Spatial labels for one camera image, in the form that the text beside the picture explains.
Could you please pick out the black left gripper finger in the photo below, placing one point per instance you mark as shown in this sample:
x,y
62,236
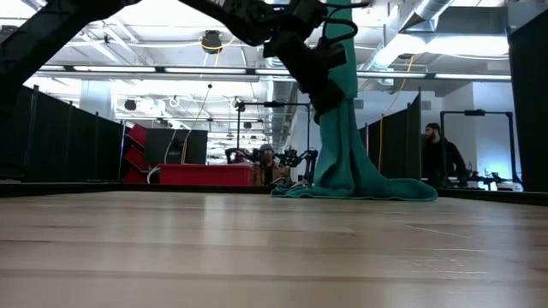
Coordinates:
x,y
322,107
336,96

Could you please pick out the teal towel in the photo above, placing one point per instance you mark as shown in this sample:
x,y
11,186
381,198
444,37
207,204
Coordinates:
x,y
342,162

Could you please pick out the black background robot arm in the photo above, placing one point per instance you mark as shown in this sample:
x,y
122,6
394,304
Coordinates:
x,y
492,177
310,162
233,155

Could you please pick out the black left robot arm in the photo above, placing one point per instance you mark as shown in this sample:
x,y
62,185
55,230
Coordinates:
x,y
43,38

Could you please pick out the black partition panel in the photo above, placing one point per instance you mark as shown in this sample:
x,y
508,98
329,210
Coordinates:
x,y
398,145
531,107
64,145

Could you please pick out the person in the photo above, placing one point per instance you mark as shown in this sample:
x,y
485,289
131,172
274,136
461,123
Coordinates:
x,y
441,158
269,169

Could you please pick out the long ceiling light bar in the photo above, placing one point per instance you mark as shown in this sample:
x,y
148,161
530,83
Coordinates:
x,y
205,70

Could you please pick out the red plastic tote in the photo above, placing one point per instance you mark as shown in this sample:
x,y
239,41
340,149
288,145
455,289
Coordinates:
x,y
205,174

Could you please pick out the red stacked bins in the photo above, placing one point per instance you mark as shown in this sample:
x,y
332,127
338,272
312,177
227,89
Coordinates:
x,y
136,154

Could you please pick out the round silver ceiling duct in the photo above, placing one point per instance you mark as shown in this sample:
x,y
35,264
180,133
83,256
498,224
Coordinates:
x,y
280,111

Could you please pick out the black gantry frame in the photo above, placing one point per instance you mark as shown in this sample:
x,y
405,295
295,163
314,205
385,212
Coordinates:
x,y
274,104
475,113

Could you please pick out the large silver air duct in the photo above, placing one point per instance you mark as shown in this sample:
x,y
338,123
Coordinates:
x,y
454,25

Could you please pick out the black aluminium table frame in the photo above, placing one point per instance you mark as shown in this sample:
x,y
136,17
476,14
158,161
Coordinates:
x,y
85,188

